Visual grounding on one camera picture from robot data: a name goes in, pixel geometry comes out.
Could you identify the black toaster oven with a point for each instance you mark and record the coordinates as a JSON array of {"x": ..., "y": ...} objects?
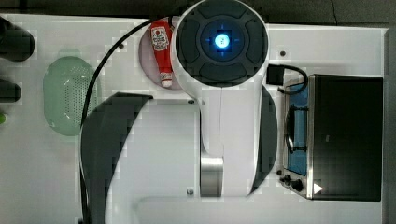
[{"x": 333, "y": 138}]

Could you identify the green lime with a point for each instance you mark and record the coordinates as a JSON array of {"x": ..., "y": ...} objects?
[{"x": 3, "y": 118}]

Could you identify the green perforated colander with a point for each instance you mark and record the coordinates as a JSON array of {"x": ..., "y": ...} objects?
[{"x": 65, "y": 86}]

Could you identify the red ketchup bottle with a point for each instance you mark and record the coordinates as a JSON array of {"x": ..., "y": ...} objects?
[{"x": 160, "y": 37}]

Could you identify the black pot lower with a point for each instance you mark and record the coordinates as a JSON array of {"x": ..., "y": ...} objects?
[{"x": 9, "y": 92}]

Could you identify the grey round plate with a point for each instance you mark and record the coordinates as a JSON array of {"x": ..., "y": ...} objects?
[{"x": 148, "y": 62}]

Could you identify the black pot upper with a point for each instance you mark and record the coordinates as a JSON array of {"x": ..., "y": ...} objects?
[{"x": 16, "y": 44}]

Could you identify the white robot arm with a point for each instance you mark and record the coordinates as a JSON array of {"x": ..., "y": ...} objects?
[{"x": 219, "y": 55}]

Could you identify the black pot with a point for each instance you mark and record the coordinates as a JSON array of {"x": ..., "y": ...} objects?
[
  {"x": 16, "y": 44},
  {"x": 9, "y": 92}
]

